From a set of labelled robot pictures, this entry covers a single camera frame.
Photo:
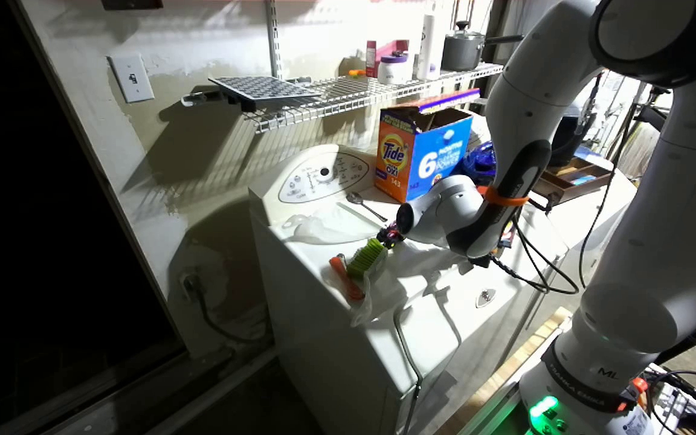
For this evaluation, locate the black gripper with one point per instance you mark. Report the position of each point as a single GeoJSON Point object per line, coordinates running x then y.
{"type": "Point", "coordinates": [390, 236]}

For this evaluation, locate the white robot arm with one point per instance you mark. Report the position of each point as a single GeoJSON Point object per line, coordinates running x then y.
{"type": "Point", "coordinates": [640, 299]}

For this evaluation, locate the green toy block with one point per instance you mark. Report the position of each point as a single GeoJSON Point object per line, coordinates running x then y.
{"type": "Point", "coordinates": [362, 258]}

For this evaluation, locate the orange toy piece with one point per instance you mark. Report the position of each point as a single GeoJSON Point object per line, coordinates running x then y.
{"type": "Point", "coordinates": [338, 268]}

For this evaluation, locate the white washing machine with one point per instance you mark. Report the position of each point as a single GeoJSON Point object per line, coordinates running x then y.
{"type": "Point", "coordinates": [392, 375]}

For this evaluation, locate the orange blue detergent box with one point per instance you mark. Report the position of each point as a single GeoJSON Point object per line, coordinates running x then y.
{"type": "Point", "coordinates": [415, 149]}

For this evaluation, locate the blue bicycle helmet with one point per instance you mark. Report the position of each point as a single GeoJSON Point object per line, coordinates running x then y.
{"type": "Point", "coordinates": [479, 165]}

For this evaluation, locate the white jar purple lid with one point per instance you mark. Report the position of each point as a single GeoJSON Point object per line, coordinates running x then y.
{"type": "Point", "coordinates": [395, 68]}

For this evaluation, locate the white dryer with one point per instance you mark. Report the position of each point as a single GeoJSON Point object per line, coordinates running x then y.
{"type": "Point", "coordinates": [582, 221]}

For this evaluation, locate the wooden tray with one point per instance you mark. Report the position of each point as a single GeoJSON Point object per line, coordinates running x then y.
{"type": "Point", "coordinates": [577, 177]}

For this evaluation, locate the pink topped small bottle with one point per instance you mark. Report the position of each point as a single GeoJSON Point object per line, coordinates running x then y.
{"type": "Point", "coordinates": [371, 59]}

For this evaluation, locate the white wire shelf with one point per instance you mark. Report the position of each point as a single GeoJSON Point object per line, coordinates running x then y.
{"type": "Point", "coordinates": [352, 95]}

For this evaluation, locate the white wall outlet plate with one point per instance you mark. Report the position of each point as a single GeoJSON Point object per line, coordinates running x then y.
{"type": "Point", "coordinates": [130, 78]}

